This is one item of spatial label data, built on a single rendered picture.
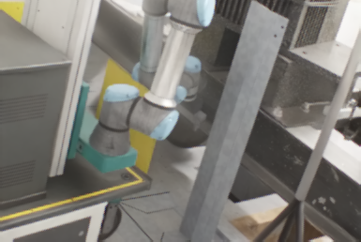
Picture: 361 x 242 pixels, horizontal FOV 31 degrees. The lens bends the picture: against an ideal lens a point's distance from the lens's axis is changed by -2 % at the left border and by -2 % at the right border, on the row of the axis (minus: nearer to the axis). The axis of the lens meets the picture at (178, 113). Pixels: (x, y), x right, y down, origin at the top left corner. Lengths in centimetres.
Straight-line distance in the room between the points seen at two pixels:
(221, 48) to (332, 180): 76
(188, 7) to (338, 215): 93
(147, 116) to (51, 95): 36
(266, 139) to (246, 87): 28
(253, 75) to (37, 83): 83
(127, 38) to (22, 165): 135
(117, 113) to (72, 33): 32
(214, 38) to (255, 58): 42
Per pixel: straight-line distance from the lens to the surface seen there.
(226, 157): 257
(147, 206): 295
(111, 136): 231
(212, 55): 281
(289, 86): 258
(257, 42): 240
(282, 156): 258
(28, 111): 204
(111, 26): 345
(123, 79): 322
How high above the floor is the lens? 162
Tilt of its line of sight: 25 degrees down
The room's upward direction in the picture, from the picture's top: 16 degrees clockwise
